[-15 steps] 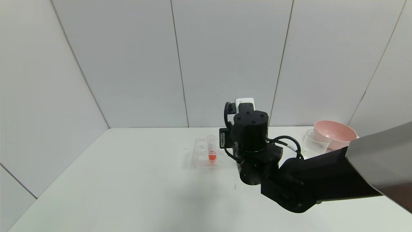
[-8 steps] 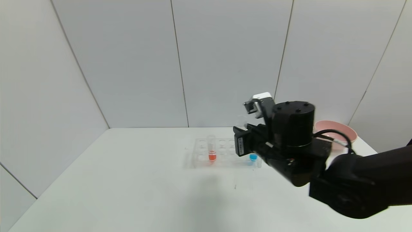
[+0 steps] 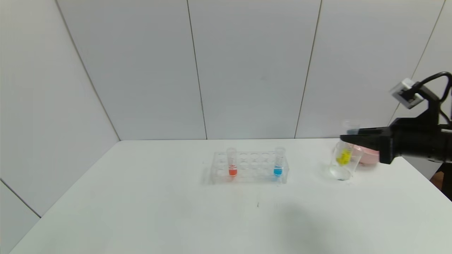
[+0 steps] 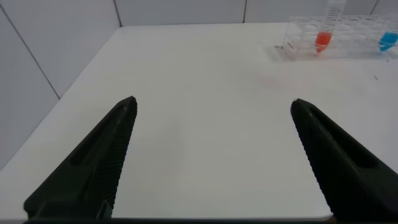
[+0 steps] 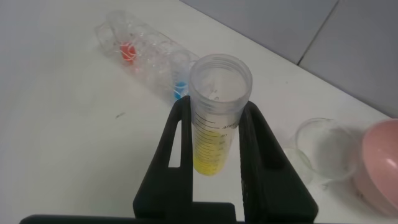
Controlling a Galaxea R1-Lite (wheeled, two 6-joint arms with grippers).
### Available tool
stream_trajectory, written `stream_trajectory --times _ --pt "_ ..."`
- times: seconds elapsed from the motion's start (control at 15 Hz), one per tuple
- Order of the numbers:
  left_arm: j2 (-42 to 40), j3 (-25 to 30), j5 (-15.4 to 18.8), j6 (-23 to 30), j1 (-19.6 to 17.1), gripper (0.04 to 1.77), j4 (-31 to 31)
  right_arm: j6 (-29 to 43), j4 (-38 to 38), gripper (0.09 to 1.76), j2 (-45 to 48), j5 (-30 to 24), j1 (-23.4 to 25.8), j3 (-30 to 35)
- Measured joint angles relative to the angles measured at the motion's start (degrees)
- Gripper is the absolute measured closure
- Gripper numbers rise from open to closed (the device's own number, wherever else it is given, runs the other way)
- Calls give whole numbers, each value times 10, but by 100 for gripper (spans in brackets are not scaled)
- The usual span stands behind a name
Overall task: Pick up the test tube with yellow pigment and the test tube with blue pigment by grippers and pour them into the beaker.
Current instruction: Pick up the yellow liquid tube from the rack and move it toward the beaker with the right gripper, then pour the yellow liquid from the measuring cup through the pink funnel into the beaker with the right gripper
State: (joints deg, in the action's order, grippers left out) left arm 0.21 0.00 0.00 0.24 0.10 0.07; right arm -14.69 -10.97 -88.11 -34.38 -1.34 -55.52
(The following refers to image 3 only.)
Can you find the test tube with blue pigment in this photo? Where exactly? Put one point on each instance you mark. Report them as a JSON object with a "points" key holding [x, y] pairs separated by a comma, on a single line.
{"points": [[278, 171]]}

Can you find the pink bowl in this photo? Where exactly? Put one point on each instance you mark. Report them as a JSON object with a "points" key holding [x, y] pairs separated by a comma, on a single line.
{"points": [[369, 157]]}

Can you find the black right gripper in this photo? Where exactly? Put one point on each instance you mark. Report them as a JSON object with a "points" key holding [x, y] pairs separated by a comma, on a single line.
{"points": [[387, 145]]}

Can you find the test tube with red liquid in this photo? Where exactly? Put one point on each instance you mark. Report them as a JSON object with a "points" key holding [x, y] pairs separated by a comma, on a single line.
{"points": [[232, 171]]}

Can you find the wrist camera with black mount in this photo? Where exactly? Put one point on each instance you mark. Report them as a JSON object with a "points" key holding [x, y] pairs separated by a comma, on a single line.
{"points": [[406, 93]]}

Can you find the clear plastic test tube rack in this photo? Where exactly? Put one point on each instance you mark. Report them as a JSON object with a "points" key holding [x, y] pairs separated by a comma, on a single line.
{"points": [[252, 165]]}

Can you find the clear plastic beaker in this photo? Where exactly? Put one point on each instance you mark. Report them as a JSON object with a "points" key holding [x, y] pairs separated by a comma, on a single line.
{"points": [[340, 173]]}

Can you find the test tube with yellow pigment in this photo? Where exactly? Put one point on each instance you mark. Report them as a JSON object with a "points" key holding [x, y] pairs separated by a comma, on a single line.
{"points": [[344, 157]]}

